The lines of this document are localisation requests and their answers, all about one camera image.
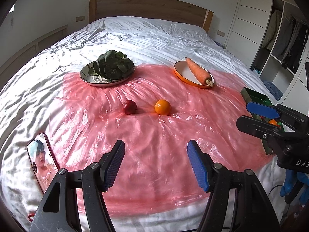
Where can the leafy green vegetable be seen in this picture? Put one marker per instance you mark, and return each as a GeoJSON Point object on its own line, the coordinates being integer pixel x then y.
{"type": "Point", "coordinates": [113, 65]}

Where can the pink plastic sheet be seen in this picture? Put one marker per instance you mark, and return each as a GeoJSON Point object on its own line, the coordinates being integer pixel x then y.
{"type": "Point", "coordinates": [149, 135]}

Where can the black hanging garment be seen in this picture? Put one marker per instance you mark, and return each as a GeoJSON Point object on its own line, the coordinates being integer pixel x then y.
{"type": "Point", "coordinates": [297, 48]}

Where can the wall socket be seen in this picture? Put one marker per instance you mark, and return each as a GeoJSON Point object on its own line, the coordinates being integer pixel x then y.
{"type": "Point", "coordinates": [221, 33]}
{"type": "Point", "coordinates": [80, 18]}

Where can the beige hanging jacket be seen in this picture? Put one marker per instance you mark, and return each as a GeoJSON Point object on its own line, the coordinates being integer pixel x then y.
{"type": "Point", "coordinates": [270, 29]}

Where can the blue cloth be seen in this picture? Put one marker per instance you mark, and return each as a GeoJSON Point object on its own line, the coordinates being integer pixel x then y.
{"type": "Point", "coordinates": [272, 89]}

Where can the carrot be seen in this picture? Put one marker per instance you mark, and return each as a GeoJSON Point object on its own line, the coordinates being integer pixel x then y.
{"type": "Point", "coordinates": [198, 71]}

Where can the patterned round plate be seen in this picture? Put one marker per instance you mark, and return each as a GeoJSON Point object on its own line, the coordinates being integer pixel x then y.
{"type": "Point", "coordinates": [88, 76]}

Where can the smartphone in red case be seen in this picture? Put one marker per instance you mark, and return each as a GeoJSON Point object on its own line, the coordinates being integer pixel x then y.
{"type": "Point", "coordinates": [41, 159]}

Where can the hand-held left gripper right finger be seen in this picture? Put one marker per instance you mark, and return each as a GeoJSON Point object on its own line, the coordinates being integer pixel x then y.
{"type": "Point", "coordinates": [199, 166]}

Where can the small red apple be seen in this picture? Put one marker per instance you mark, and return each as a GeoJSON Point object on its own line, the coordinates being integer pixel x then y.
{"type": "Point", "coordinates": [129, 106]}

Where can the person's right hand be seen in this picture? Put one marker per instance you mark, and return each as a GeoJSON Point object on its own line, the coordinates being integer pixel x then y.
{"type": "Point", "coordinates": [289, 183]}

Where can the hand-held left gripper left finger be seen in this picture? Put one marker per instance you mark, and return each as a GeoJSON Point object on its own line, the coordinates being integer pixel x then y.
{"type": "Point", "coordinates": [113, 166]}

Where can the orange oval dish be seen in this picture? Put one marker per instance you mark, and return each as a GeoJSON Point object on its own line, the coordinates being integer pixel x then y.
{"type": "Point", "coordinates": [184, 73]}

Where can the wooden headboard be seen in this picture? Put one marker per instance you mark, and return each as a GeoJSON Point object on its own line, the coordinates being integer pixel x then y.
{"type": "Point", "coordinates": [144, 8]}

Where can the grey hanging jacket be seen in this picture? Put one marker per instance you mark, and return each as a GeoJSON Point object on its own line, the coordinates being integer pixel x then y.
{"type": "Point", "coordinates": [283, 38]}

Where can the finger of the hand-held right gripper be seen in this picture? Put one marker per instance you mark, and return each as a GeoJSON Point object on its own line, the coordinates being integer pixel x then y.
{"type": "Point", "coordinates": [262, 108]}
{"type": "Point", "coordinates": [251, 125]}

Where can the green rectangular tray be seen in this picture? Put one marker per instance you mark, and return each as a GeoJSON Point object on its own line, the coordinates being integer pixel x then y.
{"type": "Point", "coordinates": [251, 94]}

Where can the orange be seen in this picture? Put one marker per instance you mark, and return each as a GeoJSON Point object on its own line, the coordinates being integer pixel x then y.
{"type": "Point", "coordinates": [162, 107]}
{"type": "Point", "coordinates": [272, 122]}

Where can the white wardrobe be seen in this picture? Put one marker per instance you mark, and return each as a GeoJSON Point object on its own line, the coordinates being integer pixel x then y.
{"type": "Point", "coordinates": [251, 9]}

